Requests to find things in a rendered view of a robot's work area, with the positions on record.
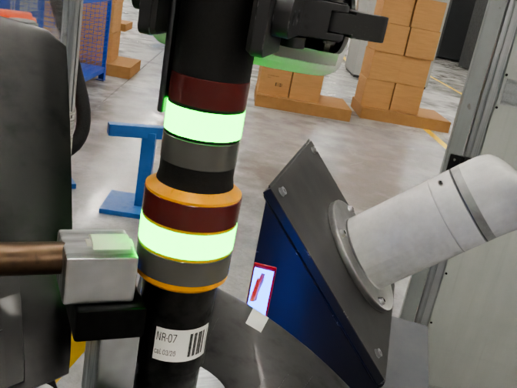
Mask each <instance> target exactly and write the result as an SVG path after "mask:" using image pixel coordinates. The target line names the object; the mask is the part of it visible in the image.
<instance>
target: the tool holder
mask: <svg viewBox="0 0 517 388"><path fill-rule="evenodd" d="M89 234H126V232H125V230H123V229H60V230H59V231H58V237H57V241H62V242H65V245H64V246H63V250H62V251H63V263H62V273H61V274H55V275H56V279H57V282H58V288H59V292H60V295H61V298H62V303H63V304H64V305H65V308H66V311H67V314H68V320H69V323H70V327H71V331H72V336H73V339H74V341H75V342H83V341H86V342H85V357H84V365H83V373H82V388H133V385H134V378H135V368H136V361H137V355H138V345H139V338H140V337H142V336H143V334H144V329H145V318H146V312H147V309H146V306H145V304H144V302H143V299H142V297H141V295H140V293H139V291H138V288H137V286H136V285H135V282H136V276H137V269H138V256H137V254H136V252H135V250H134V248H133V247H132V246H131V249H93V248H92V246H87V244H86V242H85V239H89V237H88V235H89ZM196 388H225V387H224V386H223V384H222V383H221V382H220V381H219V380H218V379H217V378H216V377H215V376H213V375H212V374H211V373H210V372H209V371H207V370H205V369H203V368H202V367H200V368H199V373H198V382H197V386H196Z"/></svg>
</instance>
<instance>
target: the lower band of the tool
mask: <svg viewBox="0 0 517 388"><path fill-rule="evenodd" d="M156 174H157V172H155V173H153V174H151V175H150V176H148V177H147V179H146V180H145V185H146V187H147V189H148V190H149V191H150V192H152V193H153V194H155V195H157V196H159V197H161V198H163V199H166V200H168V201H171V202H176V203H179V204H182V205H187V206H197V207H223V206H230V205H233V204H236V203H237V202H238V201H240V199H241V197H242V192H241V190H240V189H239V187H237V186H236V185H235V184H234V187H233V189H232V190H231V191H229V192H226V193H222V194H214V195H205V194H196V193H190V192H183V191H180V190H177V189H173V188H171V187H169V186H166V185H164V184H163V183H161V182H159V181H158V179H157V178H156ZM142 214H143V216H144V217H145V218H146V219H147V220H148V221H149V222H151V223H152V224H154V225H156V226H158V227H160V228H163V229H166V230H169V231H172V232H177V233H181V234H186V235H193V236H214V235H220V234H223V233H227V232H230V231H231V230H233V229H234V228H235V227H236V225H235V226H234V227H232V228H231V229H228V230H226V231H222V232H211V233H199V232H185V231H181V230H177V229H171V228H169V227H166V226H163V225H160V224H158V223H156V222H154V221H152V220H151V219H150V218H148V217H147V216H146V215H145V214H144V212H142ZM138 239H139V238H138ZM139 242H140V243H141V244H142V246H143V247H144V248H146V249H147V250H148V251H149V252H151V253H154V254H155V255H157V256H161V257H163V258H166V259H170V260H174V261H178V262H183V263H212V262H216V261H219V260H221V259H224V258H226V257H227V256H229V254H230V253H231V252H232V251H231V252H230V253H229V254H227V255H226V256H223V257H221V258H217V259H210V260H186V259H176V258H172V257H169V256H165V255H162V254H160V253H157V252H155V251H153V250H151V249H150V248H148V247H147V246H145V245H144V244H143V243H142V242H141V240H140V239H139ZM137 272H138V274H139V275H140V276H141V277H142V278H143V279H145V280H146V281H147V282H148V283H151V284H152V285H153V286H156V287H158V288H160V289H164V290H168V291H171V292H176V293H203V292H207V291H209V290H212V289H214V288H216V287H218V286H220V285H222V284H223V283H224V282H225V281H226V279H227V277H226V278H225V279H224V280H222V281H221V282H219V283H216V284H214V285H210V286H203V287H182V286H173V285H169V284H165V283H161V282H159V281H157V280H154V279H152V278H150V277H148V276H147V275H145V274H144V273H143V272H141V271H140V270H139V268H138V269H137Z"/></svg>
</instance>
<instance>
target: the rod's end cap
mask: <svg viewBox="0 0 517 388"><path fill-rule="evenodd" d="M88 237H89V239H85V242H86V244H87V246H92V248H93V249H131V246H132V247H133V248H134V243H133V241H132V239H130V238H129V237H128V235H127V234H89V235H88ZM134 249H135V248H134Z"/></svg>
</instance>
